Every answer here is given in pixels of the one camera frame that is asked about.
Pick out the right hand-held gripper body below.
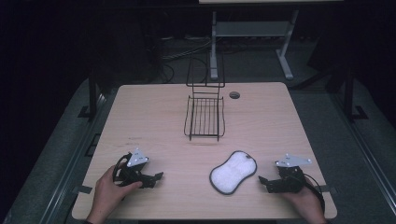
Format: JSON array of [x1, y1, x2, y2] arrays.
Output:
[[266, 153, 313, 194]]

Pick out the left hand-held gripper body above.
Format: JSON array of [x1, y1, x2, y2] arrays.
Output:
[[113, 147, 157, 189]]

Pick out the white sponge with dark rim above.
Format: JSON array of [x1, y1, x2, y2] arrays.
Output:
[[209, 150, 259, 196]]

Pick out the black wire rack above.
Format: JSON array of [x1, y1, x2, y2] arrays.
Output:
[[183, 50, 227, 142]]

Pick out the person's right hand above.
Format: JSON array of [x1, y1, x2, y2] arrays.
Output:
[[281, 186, 327, 224]]

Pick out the person's left hand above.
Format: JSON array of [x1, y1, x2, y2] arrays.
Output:
[[88, 164, 144, 224]]

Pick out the grey tape strip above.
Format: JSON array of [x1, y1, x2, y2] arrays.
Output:
[[72, 185, 93, 195], [317, 184, 339, 194]]

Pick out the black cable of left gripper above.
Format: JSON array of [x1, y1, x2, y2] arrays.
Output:
[[112, 153, 133, 184]]

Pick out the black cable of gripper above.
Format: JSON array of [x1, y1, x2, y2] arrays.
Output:
[[302, 173, 327, 214], [112, 153, 133, 184]]

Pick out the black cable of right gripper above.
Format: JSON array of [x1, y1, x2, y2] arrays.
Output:
[[302, 173, 327, 214]]

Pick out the aluminium floor rail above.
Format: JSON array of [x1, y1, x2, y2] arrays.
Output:
[[38, 92, 108, 224], [331, 92, 396, 217]]

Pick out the black metal post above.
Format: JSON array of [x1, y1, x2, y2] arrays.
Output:
[[78, 69, 99, 119], [343, 65, 369, 123]]

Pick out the bundle of floor cables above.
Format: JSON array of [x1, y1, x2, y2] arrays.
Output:
[[159, 35, 217, 84]]

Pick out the white metal stand frame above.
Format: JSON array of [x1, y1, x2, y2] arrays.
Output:
[[209, 8, 301, 81]]

